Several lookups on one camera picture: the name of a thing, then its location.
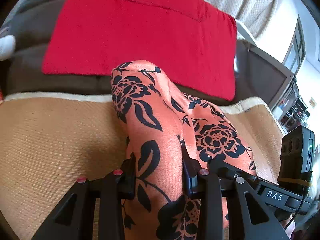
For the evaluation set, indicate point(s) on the dark brown sofa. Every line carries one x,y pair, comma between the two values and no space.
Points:
256,72

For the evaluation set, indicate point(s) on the orange black floral garment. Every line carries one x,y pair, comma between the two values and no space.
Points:
159,120

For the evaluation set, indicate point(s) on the woven rattan mat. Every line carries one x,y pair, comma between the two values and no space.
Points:
48,142

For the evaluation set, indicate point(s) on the white padded cushion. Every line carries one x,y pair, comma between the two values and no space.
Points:
7,47

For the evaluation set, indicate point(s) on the red knitted cloth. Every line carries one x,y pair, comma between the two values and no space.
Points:
192,41

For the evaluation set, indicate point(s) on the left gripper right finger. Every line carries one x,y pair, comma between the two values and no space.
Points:
200,183

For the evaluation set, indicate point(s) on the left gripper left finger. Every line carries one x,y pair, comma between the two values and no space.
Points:
117,186

